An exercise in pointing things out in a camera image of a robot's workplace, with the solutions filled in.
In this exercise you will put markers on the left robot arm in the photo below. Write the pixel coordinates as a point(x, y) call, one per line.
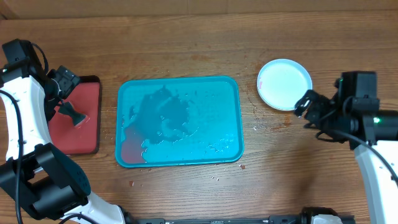
point(40, 178)

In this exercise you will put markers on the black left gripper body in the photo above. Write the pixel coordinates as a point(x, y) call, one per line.
point(63, 85)

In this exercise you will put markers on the light blue plate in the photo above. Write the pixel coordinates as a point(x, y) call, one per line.
point(284, 82)

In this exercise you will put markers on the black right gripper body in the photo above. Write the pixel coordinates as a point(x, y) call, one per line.
point(315, 107)

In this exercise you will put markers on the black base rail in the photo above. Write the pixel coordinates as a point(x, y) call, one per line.
point(308, 215)

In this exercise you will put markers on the white plate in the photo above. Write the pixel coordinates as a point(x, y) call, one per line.
point(259, 84)

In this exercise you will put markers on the dark red-lined tray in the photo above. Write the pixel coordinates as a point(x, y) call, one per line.
point(80, 132)

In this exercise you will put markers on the teal plastic tray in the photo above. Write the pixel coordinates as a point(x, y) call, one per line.
point(178, 122)

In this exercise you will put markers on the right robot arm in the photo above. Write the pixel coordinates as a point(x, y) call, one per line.
point(355, 117)

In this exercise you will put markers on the dark green sponge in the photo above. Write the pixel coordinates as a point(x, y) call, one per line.
point(71, 113)

